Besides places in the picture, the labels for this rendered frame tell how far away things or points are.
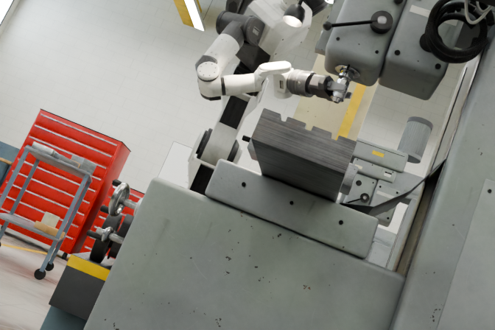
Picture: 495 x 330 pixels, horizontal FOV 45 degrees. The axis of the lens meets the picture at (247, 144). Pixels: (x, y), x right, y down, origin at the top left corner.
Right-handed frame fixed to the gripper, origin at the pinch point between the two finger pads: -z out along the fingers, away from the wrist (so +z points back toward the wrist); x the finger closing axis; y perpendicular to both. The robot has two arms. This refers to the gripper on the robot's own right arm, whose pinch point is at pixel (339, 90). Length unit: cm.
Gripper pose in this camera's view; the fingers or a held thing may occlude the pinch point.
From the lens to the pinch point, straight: 200.7
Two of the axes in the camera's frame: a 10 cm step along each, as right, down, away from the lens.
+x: 4.7, 3.8, 8.0
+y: -3.9, 9.0, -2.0
